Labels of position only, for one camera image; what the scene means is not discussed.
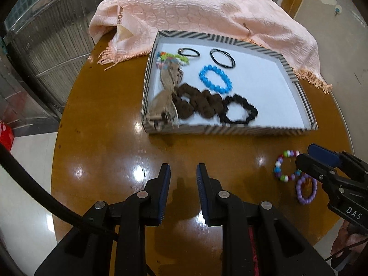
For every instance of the person's right hand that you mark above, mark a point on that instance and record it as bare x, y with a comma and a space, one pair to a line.
349, 243

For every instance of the striped cardboard box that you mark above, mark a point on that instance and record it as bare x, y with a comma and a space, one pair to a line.
258, 92

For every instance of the brown scrunchie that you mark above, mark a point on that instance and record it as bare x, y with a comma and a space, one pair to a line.
184, 112
205, 112

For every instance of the beige ribbon hair bow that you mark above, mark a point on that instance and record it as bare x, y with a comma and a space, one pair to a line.
166, 77

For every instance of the black scrunchie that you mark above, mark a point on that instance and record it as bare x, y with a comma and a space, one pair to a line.
250, 109

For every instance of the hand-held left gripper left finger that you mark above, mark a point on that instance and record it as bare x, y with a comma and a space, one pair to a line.
164, 195

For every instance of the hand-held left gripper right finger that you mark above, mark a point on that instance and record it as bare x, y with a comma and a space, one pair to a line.
202, 195

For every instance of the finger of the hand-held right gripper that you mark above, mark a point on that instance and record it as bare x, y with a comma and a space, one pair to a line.
310, 165
323, 153

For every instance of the metal door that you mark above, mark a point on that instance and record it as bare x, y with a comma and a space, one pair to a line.
43, 49

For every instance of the red bag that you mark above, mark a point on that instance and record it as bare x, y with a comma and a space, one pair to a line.
5, 135

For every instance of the pink tasselled cloth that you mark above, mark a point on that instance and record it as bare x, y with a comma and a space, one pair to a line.
201, 11

